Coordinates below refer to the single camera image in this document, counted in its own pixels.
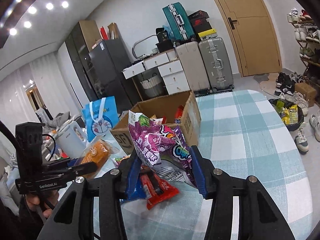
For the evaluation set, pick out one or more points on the rows of assorted shoes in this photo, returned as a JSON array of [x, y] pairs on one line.
[[305, 35]]

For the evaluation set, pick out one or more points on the small cardboard box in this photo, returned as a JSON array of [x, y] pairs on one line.
[[306, 93]]

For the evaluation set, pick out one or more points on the brown cardboard box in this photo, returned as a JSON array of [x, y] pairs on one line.
[[185, 125]]

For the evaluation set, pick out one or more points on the clear orange cake packet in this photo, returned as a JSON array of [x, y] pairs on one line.
[[100, 152]]

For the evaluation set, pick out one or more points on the black trash bin with wrappers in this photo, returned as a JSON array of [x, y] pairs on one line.
[[287, 115]]

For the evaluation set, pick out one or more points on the beige suitcase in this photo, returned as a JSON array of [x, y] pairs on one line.
[[192, 66]]

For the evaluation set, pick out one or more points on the black sneakers pair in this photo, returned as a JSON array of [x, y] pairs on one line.
[[285, 83]]

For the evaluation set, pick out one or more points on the person's left hand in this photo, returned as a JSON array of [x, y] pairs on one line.
[[33, 201]]

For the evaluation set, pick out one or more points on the silver suitcase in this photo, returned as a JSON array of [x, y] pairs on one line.
[[216, 63]]

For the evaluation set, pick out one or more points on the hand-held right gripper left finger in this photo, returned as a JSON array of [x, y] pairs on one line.
[[132, 180]]

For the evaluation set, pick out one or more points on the white green sneaker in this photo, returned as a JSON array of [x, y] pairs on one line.
[[302, 140]]

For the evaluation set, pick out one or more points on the grey refrigerator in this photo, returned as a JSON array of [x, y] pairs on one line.
[[110, 72]]

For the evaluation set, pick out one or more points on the black bag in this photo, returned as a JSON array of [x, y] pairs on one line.
[[163, 35]]

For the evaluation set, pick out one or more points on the row of ceiling spotlights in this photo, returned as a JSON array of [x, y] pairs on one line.
[[32, 10]]

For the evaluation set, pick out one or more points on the stack of shoe boxes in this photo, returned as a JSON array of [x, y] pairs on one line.
[[202, 25]]

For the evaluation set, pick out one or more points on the woven laundry basket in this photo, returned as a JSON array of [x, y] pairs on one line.
[[151, 86]]

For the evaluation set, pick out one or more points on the white desk with drawers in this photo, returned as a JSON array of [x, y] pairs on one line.
[[145, 66]]

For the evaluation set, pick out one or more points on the dark tall cabinet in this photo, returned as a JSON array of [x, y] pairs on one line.
[[80, 55]]

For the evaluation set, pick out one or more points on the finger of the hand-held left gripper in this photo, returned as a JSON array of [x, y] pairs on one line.
[[85, 170], [75, 162]]

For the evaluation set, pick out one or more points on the wooden door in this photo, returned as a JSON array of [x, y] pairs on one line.
[[252, 30]]

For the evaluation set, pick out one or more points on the red gift box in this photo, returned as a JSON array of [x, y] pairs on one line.
[[103, 33]]

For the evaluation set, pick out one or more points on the teal checked tablecloth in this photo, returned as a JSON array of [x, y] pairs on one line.
[[237, 135]]

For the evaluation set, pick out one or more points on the purple white snack packet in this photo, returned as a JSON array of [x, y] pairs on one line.
[[155, 142]]

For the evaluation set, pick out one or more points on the white electric kettle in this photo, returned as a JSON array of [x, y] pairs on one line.
[[71, 137]]

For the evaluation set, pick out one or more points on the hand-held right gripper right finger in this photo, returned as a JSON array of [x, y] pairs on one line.
[[197, 173]]

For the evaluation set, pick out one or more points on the white sneakers pair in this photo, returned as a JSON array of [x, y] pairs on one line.
[[296, 100]]

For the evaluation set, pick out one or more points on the wooden shoe rack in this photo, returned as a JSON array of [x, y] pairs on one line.
[[308, 62]]

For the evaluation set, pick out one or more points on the orange red noodle snack packet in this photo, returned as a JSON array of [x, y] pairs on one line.
[[179, 113]]

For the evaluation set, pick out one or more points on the white drawer cabinet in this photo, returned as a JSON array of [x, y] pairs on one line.
[[175, 76]]

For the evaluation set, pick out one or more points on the teal suitcase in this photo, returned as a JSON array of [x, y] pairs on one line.
[[178, 22]]

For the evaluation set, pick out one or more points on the blue cartoon tote bag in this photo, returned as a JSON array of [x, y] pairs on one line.
[[100, 120]]

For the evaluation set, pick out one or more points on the blue snack packet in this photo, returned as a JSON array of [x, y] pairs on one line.
[[136, 195]]

